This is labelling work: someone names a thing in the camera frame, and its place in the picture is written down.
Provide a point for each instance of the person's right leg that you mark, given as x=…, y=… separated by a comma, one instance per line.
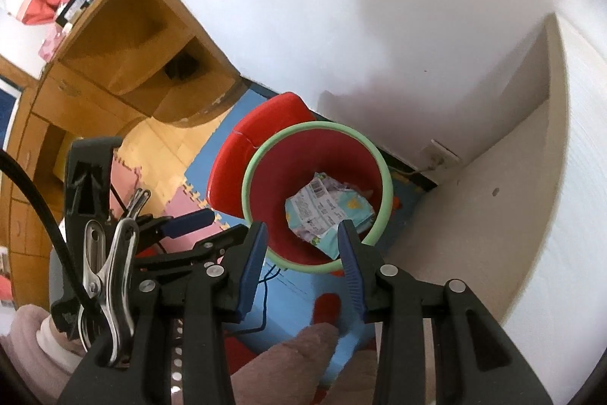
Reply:
x=360, y=374

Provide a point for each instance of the printed wipes packet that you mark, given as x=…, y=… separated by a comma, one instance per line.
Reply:
x=317, y=205

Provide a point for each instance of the wooden cabinet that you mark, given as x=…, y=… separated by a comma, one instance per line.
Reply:
x=142, y=30

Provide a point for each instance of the metal spring clip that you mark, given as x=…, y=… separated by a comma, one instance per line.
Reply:
x=137, y=201
x=114, y=291

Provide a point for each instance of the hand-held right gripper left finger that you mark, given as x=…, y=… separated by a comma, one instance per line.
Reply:
x=249, y=272

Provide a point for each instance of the pink patterned box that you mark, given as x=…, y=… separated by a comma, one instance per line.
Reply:
x=51, y=45

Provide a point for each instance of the person's left leg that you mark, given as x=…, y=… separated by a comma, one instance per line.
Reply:
x=284, y=367

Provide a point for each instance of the red bucket green rim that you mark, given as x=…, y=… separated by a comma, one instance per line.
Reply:
x=275, y=186

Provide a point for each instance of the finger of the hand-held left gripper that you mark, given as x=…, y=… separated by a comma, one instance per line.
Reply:
x=189, y=255
x=189, y=222

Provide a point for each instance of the window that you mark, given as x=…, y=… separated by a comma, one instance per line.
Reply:
x=7, y=106

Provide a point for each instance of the person's leg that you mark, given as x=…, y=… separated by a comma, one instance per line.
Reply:
x=284, y=367
x=360, y=374

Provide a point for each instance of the wall socket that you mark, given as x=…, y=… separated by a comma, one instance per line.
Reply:
x=443, y=156

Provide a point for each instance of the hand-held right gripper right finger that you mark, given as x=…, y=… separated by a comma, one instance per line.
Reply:
x=353, y=277

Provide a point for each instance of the red gift bag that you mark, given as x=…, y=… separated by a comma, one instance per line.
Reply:
x=45, y=1

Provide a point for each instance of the red plastic stool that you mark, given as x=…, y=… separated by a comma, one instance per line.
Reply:
x=237, y=158

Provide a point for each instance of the light wooden table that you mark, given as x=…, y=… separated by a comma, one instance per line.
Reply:
x=474, y=220

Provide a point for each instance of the red sock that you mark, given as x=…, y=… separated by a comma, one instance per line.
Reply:
x=327, y=307

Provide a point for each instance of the person's left forearm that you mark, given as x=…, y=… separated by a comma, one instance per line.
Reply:
x=33, y=353

